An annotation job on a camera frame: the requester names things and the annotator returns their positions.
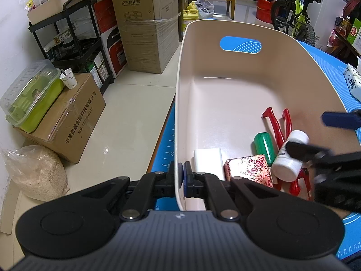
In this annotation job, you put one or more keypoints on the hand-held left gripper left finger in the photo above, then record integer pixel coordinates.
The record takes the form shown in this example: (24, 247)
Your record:
(178, 172)

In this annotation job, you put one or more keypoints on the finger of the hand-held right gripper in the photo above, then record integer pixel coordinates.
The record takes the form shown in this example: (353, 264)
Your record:
(338, 119)
(304, 151)

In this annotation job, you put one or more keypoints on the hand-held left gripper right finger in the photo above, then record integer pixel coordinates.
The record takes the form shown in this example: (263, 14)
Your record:
(186, 175)

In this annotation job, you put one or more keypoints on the white plastic bottle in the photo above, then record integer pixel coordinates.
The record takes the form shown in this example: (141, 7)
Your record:
(287, 163)

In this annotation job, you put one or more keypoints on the white charger plug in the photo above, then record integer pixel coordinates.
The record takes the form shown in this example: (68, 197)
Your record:
(208, 161)

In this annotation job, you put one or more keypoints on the green cylinder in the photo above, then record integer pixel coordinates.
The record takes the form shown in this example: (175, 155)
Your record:
(265, 146)

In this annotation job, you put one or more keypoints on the red patterned gift box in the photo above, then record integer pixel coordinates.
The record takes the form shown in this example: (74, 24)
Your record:
(248, 169)

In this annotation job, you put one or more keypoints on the beige plastic basket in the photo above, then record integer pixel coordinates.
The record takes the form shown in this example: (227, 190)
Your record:
(239, 98)

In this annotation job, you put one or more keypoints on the person's right forearm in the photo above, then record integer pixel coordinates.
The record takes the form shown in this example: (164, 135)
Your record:
(348, 214)

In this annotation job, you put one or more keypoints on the white tissue pack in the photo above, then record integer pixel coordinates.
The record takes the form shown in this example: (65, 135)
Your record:
(354, 82)

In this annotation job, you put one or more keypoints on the blue silicone baking mat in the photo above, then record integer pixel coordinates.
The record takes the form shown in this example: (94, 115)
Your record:
(324, 62)

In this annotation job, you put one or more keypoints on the dark wooden shelf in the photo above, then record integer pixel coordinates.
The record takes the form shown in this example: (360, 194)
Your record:
(342, 46)

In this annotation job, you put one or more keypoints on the green and white carton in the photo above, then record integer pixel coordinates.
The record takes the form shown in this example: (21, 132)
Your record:
(356, 34)

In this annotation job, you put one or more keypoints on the orange drink bottle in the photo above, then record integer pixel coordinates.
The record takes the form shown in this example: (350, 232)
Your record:
(344, 26)

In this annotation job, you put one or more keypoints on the white refrigerator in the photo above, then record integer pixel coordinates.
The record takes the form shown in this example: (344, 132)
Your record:
(332, 8)

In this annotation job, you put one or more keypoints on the green bicycle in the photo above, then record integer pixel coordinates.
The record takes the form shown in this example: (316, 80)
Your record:
(296, 14)

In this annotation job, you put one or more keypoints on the taped brown cardboard box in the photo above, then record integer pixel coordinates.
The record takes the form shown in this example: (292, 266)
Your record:
(73, 118)

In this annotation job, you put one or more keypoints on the red bucket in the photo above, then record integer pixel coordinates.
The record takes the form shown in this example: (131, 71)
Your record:
(265, 8)

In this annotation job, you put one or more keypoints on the red and white appliance box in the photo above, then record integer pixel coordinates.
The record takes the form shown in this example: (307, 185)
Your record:
(112, 48)

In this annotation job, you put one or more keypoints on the white paper cup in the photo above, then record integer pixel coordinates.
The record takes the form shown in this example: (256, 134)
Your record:
(69, 80)

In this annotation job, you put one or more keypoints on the clear bag of grain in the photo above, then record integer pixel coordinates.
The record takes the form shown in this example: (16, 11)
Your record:
(33, 172)

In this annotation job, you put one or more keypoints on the large cardboard box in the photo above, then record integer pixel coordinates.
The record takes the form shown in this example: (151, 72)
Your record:
(149, 28)

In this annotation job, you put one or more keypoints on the yellow plastic jug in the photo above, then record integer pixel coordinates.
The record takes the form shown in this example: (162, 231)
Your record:
(190, 15)

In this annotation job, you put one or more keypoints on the black trolley rack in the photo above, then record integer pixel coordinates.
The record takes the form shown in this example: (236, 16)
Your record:
(76, 50)

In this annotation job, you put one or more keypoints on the green container with clear lid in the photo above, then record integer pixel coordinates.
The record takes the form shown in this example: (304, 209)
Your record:
(31, 98)

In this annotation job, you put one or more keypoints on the clear plastic bag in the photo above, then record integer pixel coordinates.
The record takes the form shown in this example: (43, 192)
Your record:
(206, 8)

